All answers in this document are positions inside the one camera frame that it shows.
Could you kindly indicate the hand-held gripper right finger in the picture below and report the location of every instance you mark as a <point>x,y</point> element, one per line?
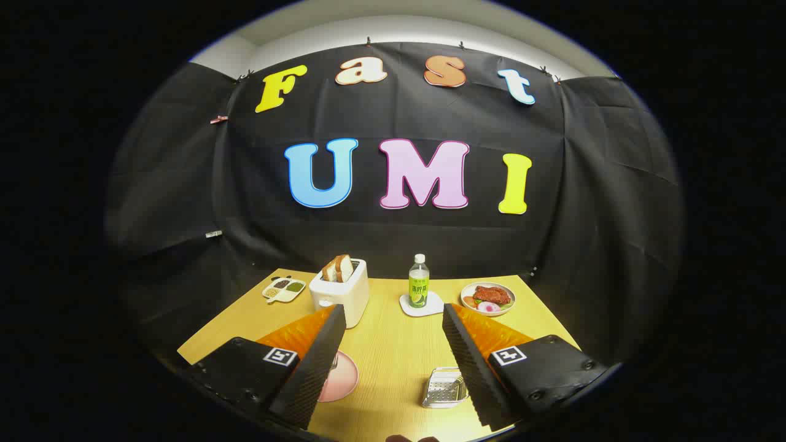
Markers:
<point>476,368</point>

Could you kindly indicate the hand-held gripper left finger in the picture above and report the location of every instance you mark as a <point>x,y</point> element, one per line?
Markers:
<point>310,368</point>

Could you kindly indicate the pink round plate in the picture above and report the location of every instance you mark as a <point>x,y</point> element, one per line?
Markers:
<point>344,383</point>

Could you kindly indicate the pink radish slice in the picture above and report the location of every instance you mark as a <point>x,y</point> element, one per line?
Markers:
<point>489,307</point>

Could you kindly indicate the orange carrot slice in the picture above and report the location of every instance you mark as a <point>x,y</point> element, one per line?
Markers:
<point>469,302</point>

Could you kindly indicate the brown meat slice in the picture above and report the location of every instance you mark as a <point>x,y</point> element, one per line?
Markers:
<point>493,294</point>

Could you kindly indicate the white coaster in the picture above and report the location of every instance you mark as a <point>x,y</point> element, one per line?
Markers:
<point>433,305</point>

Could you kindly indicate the cream white toaster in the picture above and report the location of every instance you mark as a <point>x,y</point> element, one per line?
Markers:
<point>344,298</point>

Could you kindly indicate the white divided condiment dish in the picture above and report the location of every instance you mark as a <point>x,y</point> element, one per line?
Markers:
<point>284,290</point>

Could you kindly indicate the white plate of food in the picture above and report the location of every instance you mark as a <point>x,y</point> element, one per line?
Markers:
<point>506,288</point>

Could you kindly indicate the green label drink bottle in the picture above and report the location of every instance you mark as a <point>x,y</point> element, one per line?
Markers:
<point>419,288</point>

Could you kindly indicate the bread slice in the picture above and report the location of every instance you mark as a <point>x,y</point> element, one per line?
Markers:
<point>346,267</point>
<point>330,271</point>

